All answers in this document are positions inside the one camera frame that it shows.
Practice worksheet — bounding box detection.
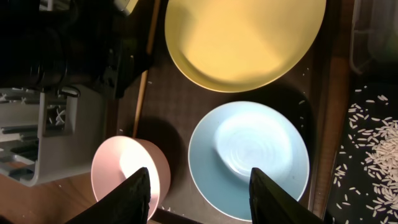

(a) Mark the wooden chopstick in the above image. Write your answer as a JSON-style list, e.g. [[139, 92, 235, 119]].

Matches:
[[132, 0, 162, 138]]

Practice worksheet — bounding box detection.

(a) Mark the grey dishwasher rack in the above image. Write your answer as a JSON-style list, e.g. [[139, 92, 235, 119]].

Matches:
[[1, 85, 106, 187]]

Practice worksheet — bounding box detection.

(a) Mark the clear plastic bin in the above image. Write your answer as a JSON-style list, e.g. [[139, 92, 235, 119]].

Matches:
[[349, 0, 397, 75]]

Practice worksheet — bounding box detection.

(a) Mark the black waste tray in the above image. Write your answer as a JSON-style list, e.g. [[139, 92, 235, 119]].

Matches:
[[323, 77, 398, 224]]

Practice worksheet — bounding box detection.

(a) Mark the dark brown serving tray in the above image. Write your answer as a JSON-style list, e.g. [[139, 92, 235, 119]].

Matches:
[[114, 0, 340, 224]]

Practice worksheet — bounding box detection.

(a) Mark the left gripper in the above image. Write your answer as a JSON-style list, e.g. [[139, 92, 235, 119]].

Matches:
[[1, 0, 152, 98]]

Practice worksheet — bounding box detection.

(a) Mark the light blue plate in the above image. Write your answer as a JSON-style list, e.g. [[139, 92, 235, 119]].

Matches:
[[188, 101, 310, 222]]

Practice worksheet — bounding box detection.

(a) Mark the pile of rice grains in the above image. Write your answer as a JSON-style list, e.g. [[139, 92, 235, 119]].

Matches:
[[331, 85, 398, 224]]

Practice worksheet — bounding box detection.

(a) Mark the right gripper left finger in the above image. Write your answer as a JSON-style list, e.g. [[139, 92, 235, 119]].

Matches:
[[67, 167, 150, 224]]

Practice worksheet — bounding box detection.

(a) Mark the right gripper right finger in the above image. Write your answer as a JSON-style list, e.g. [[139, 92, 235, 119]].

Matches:
[[249, 167, 323, 224]]

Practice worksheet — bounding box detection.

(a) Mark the pink bowl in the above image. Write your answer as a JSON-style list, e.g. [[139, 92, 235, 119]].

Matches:
[[91, 136, 171, 219]]

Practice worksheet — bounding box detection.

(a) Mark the yellow plate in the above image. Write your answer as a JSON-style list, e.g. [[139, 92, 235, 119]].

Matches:
[[165, 0, 326, 93]]

